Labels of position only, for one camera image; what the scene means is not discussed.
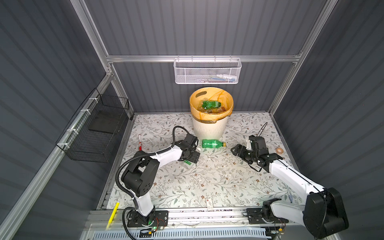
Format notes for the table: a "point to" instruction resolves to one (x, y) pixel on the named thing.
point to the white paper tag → (209, 204)
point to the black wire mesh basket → (93, 135)
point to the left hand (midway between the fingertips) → (192, 155)
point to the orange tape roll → (279, 150)
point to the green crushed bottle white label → (208, 104)
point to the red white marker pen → (140, 143)
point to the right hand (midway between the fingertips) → (237, 152)
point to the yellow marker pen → (113, 215)
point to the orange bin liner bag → (210, 94)
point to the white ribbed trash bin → (215, 131)
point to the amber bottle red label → (220, 109)
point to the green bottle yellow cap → (213, 143)
